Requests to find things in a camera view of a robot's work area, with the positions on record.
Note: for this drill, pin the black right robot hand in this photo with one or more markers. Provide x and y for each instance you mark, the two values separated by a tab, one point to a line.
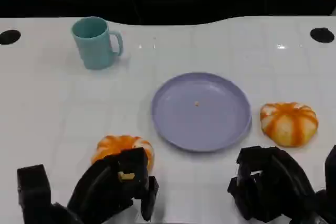
275	182

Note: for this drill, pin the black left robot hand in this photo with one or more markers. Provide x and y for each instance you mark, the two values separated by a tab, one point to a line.
105	182

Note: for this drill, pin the orange white toy bread roll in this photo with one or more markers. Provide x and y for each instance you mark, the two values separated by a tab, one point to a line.
115	144
288	124

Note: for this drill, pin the lilac plate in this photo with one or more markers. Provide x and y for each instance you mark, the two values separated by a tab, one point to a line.
202	119

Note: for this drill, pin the pale green mug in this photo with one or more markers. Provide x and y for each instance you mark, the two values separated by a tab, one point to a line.
92	48

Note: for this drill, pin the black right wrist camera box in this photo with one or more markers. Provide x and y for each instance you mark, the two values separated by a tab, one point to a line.
331	169

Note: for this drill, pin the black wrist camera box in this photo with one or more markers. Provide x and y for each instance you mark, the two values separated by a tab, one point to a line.
331	169
32	190

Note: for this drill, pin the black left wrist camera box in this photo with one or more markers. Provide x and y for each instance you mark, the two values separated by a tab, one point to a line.
32	190

